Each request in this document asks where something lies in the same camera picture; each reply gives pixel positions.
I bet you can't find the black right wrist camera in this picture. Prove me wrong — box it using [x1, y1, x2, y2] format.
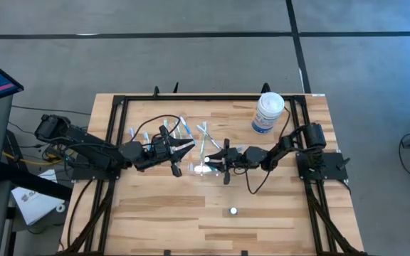
[229, 148, 245, 166]

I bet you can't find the clear acrylic organizer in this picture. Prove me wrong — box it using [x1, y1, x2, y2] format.
[186, 160, 224, 178]

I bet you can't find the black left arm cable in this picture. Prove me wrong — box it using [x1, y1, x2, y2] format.
[132, 114, 182, 143]

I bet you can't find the thin black floor cable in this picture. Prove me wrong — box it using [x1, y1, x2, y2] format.
[11, 105, 92, 116]

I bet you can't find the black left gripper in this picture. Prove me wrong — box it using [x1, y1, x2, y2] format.
[144, 124, 196, 178]

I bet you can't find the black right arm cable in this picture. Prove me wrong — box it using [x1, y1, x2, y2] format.
[243, 105, 292, 196]

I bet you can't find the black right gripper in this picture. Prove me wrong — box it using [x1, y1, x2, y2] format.
[208, 138, 245, 186]

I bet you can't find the white paper booklet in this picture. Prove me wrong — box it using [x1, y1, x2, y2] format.
[11, 169, 66, 226]

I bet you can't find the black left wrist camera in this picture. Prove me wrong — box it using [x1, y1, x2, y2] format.
[151, 140, 170, 159]

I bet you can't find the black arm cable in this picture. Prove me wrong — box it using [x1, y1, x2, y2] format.
[132, 114, 182, 143]
[243, 105, 292, 196]

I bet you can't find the yellow cable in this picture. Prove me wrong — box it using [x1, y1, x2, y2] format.
[1, 151, 70, 166]

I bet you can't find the black metal beam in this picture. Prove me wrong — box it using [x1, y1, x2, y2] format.
[0, 161, 73, 201]

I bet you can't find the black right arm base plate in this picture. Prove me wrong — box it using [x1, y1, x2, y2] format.
[295, 151, 349, 181]

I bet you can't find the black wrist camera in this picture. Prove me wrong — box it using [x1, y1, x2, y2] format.
[229, 148, 245, 166]
[151, 140, 170, 159]

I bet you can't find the white Lysol wipes canister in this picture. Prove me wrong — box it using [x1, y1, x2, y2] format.
[251, 92, 285, 135]

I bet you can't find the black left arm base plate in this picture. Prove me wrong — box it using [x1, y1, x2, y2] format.
[71, 166, 122, 181]

